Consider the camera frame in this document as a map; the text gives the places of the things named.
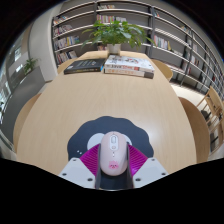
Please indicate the white illustrated book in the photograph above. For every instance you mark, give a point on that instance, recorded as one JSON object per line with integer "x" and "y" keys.
{"x": 130, "y": 62}

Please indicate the green plant in white pot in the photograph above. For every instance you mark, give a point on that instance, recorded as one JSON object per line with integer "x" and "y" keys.
{"x": 116, "y": 33}

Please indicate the pale pink computer mouse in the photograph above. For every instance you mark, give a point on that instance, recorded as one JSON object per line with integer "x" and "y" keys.
{"x": 113, "y": 155}

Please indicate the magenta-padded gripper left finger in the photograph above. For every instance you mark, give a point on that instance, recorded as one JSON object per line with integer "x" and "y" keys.
{"x": 74, "y": 171}

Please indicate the white book with red spine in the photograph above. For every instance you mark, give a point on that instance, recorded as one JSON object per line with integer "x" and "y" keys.
{"x": 126, "y": 72}

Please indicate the black cartoon-eyed mouse pad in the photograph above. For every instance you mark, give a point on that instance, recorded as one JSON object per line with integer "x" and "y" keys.
{"x": 110, "y": 125}

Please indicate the group of wooden frame chairs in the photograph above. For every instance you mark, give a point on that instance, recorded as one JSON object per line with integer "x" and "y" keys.
{"x": 215, "y": 110}

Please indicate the black hardcover book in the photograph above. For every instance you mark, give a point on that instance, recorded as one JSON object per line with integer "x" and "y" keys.
{"x": 83, "y": 66}

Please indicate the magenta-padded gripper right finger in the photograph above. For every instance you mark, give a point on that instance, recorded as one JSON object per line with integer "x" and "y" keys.
{"x": 150, "y": 170}

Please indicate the grey bookshelf unit with books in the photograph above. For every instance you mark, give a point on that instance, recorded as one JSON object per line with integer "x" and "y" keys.
{"x": 173, "y": 30}

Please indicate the leafy green potted plant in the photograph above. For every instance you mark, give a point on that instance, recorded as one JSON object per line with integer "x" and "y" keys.
{"x": 30, "y": 65}

